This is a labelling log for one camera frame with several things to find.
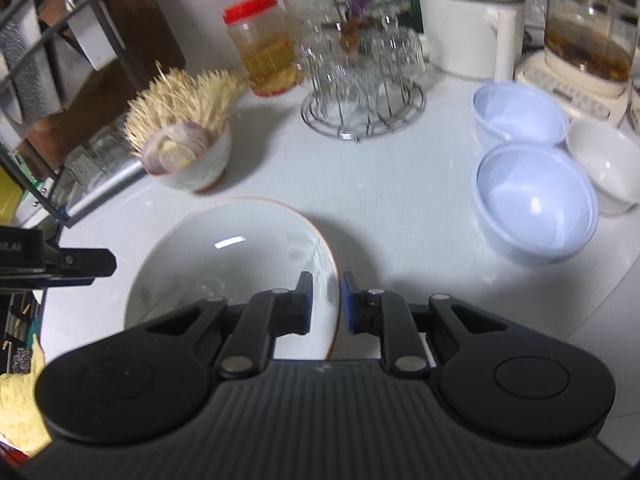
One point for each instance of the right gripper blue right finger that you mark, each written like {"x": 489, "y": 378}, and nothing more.
{"x": 366, "y": 311}

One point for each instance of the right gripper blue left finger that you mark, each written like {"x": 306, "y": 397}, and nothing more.
{"x": 292, "y": 308}

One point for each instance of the white floral plate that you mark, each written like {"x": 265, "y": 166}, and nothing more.
{"x": 234, "y": 249}

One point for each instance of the pale blue plastic bowl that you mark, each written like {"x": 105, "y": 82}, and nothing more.
{"x": 533, "y": 203}
{"x": 508, "y": 111}

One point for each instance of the white ceramic bowl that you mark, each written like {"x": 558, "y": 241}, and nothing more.
{"x": 610, "y": 159}

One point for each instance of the drinking glass middle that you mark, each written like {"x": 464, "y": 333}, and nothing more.
{"x": 83, "y": 169}

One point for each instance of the drinking glass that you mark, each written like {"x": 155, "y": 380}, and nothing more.
{"x": 109, "y": 151}
{"x": 83, "y": 169}

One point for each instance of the drinking glass right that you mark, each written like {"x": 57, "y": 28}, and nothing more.
{"x": 109, "y": 151}

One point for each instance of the yellow dish cloth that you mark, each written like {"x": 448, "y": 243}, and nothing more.
{"x": 22, "y": 425}

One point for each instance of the black dish rack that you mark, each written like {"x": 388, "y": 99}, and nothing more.
{"x": 25, "y": 66}

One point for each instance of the bowl with onion and mushrooms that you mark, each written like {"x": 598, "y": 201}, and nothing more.
{"x": 186, "y": 156}

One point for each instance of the wooden cutting board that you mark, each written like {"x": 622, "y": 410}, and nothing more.
{"x": 148, "y": 44}

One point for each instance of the red lid glass jar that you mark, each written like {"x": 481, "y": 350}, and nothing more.
{"x": 261, "y": 33}

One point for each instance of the white electric cooking pot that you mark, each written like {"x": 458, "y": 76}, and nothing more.
{"x": 474, "y": 39}

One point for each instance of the glass health kettle with base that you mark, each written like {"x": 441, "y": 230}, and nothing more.
{"x": 586, "y": 62}

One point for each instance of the wire glass cup rack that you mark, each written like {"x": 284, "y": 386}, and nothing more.
{"x": 362, "y": 75}

